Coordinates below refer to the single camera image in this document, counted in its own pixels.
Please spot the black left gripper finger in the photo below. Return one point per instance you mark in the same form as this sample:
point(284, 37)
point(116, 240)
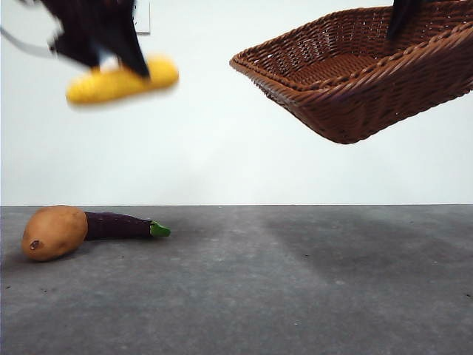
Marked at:
point(135, 55)
point(79, 53)

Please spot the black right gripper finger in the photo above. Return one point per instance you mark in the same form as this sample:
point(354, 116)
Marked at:
point(401, 18)

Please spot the yellow corn cob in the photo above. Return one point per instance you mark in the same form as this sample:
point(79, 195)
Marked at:
point(114, 87)

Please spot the brown wicker basket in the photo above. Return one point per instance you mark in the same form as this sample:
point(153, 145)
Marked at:
point(354, 92)

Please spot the purple eggplant with green stem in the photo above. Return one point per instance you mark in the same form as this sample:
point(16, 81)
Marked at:
point(118, 227)

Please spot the brown potato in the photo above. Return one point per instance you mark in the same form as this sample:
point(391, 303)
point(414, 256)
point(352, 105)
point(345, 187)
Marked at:
point(53, 233)

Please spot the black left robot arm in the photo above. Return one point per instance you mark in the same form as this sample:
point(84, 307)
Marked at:
point(92, 18)

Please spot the white wall socket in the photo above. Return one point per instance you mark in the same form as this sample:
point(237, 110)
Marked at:
point(144, 18)

